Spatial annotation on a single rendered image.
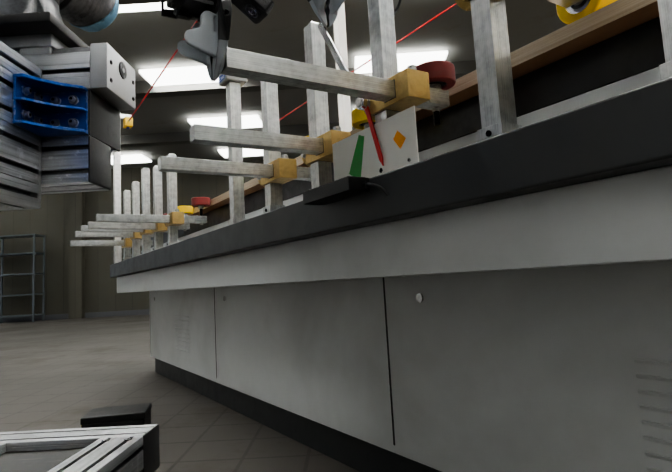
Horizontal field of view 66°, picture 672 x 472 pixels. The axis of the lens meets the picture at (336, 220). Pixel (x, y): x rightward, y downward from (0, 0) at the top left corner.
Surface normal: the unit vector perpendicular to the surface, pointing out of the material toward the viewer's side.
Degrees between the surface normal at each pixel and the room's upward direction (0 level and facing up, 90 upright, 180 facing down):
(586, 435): 90
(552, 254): 90
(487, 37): 90
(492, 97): 90
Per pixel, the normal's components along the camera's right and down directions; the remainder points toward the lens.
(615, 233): -0.85, -0.01
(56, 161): -0.02, -0.11
